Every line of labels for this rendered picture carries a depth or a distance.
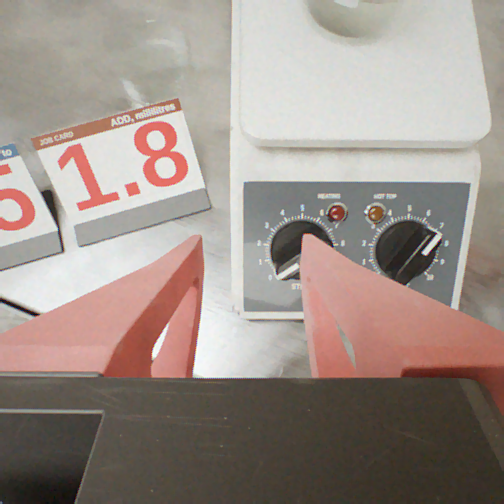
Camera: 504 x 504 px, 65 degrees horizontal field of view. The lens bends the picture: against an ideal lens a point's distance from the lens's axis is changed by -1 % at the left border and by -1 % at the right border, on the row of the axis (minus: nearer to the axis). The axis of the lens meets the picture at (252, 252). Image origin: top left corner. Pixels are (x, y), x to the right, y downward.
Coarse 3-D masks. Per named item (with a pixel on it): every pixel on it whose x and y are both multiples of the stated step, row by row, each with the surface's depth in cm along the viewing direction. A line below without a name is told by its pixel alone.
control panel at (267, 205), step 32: (256, 192) 20; (288, 192) 20; (320, 192) 20; (352, 192) 20; (384, 192) 20; (416, 192) 20; (448, 192) 20; (256, 224) 21; (320, 224) 21; (352, 224) 21; (384, 224) 21; (448, 224) 21; (256, 256) 21; (352, 256) 21; (448, 256) 21; (256, 288) 22; (288, 288) 22; (416, 288) 22; (448, 288) 22
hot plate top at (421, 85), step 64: (256, 0) 20; (448, 0) 20; (256, 64) 19; (320, 64) 19; (384, 64) 19; (448, 64) 19; (256, 128) 18; (320, 128) 18; (384, 128) 18; (448, 128) 18
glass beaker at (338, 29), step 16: (304, 0) 19; (320, 0) 18; (336, 0) 17; (352, 0) 17; (368, 0) 17; (384, 0) 17; (400, 0) 17; (304, 16) 19; (320, 16) 18; (336, 16) 18; (352, 16) 17; (368, 16) 17; (384, 16) 18; (320, 32) 19; (336, 32) 19; (352, 32) 18; (368, 32) 18; (384, 32) 19
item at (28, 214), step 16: (16, 160) 23; (0, 176) 24; (16, 176) 24; (0, 192) 24; (16, 192) 24; (32, 192) 24; (0, 208) 24; (16, 208) 25; (32, 208) 25; (0, 224) 25; (16, 224) 25; (32, 224) 25
